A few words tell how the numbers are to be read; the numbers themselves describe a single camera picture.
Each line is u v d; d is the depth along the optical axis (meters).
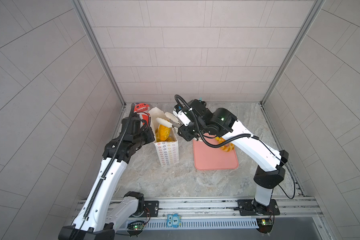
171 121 0.70
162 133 0.70
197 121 0.47
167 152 0.72
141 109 1.02
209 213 0.71
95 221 0.36
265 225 0.68
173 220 0.67
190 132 0.57
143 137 0.59
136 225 0.65
